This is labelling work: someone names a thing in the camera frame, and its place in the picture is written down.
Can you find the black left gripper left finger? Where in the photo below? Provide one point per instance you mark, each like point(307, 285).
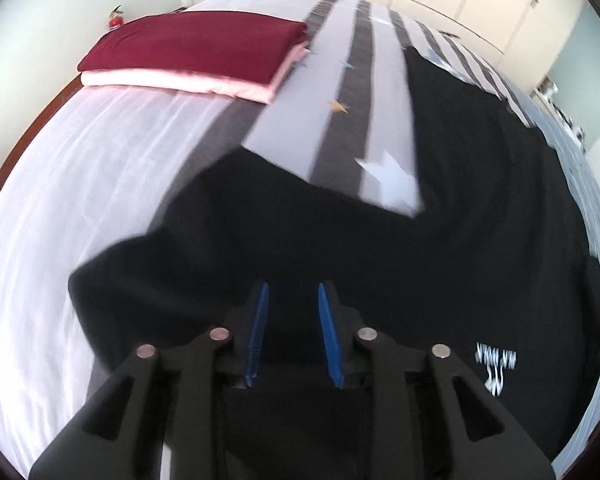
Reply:
point(159, 398)

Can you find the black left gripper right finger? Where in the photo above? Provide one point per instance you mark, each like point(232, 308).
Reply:
point(425, 413)

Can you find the black printed hoodie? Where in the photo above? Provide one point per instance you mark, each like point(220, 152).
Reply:
point(496, 266)

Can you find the pink folded garment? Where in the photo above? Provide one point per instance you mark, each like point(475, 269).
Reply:
point(198, 83)

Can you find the striped grey white bedsheet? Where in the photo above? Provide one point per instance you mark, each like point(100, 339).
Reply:
point(98, 172)

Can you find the red fire extinguisher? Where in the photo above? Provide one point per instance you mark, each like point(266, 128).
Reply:
point(115, 19)

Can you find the dark red folded garment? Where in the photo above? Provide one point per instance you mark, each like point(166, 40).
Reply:
point(238, 45)

